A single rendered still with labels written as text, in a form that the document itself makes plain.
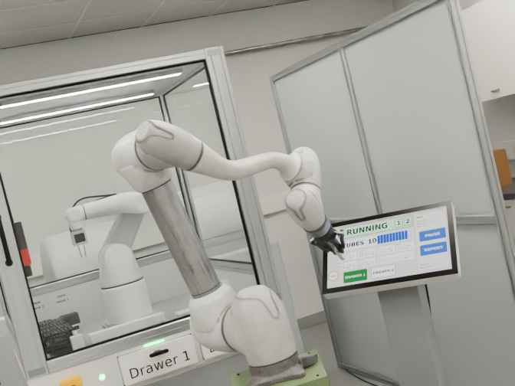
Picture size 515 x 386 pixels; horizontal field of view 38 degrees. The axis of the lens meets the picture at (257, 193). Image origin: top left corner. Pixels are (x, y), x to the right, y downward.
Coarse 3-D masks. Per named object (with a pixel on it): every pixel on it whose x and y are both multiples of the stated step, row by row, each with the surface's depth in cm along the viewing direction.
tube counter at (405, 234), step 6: (384, 234) 290; (390, 234) 289; (396, 234) 288; (402, 234) 287; (408, 234) 285; (414, 234) 284; (372, 240) 291; (378, 240) 290; (384, 240) 289; (390, 240) 288; (396, 240) 286
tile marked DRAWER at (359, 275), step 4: (344, 272) 289; (348, 272) 288; (352, 272) 288; (356, 272) 287; (360, 272) 286; (364, 272) 285; (344, 276) 288; (348, 276) 287; (352, 276) 287; (356, 276) 286; (360, 276) 285; (364, 276) 284; (344, 280) 287; (348, 280) 286; (352, 280) 286; (356, 280) 285; (360, 280) 284
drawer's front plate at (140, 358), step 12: (144, 348) 284; (156, 348) 284; (168, 348) 285; (180, 348) 287; (192, 348) 289; (120, 360) 279; (132, 360) 280; (144, 360) 282; (156, 360) 284; (168, 360) 285; (180, 360) 287; (192, 360) 289; (132, 372) 280; (144, 372) 282; (156, 372) 283
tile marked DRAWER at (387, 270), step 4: (392, 264) 282; (372, 268) 285; (376, 268) 284; (380, 268) 283; (384, 268) 282; (388, 268) 282; (392, 268) 281; (372, 272) 284; (376, 272) 283; (380, 272) 282; (384, 272) 282; (388, 272) 281; (392, 272) 280; (372, 276) 283; (376, 276) 282; (380, 276) 281; (384, 276) 280
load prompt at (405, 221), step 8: (408, 216) 290; (360, 224) 298; (368, 224) 296; (376, 224) 294; (384, 224) 293; (392, 224) 291; (400, 224) 289; (408, 224) 288; (344, 232) 299; (352, 232) 298; (360, 232) 296; (368, 232) 294; (376, 232) 292
